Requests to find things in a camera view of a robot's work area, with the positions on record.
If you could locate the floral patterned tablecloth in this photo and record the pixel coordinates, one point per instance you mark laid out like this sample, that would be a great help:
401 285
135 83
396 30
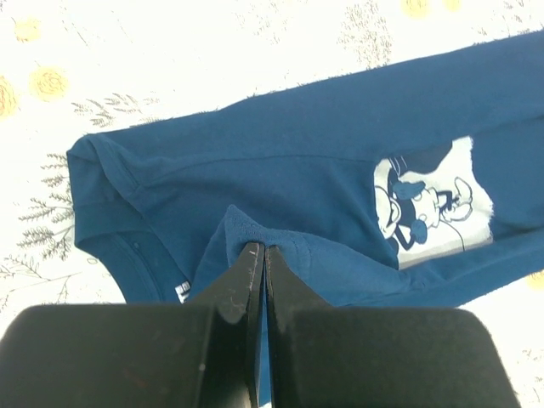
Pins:
74 68

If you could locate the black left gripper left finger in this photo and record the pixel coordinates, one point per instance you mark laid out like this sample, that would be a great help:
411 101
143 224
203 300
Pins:
202 353

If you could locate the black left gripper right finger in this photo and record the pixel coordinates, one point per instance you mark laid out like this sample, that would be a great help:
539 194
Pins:
322 356

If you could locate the blue printed t-shirt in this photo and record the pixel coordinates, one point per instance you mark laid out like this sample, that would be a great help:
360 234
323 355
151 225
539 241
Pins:
415 185

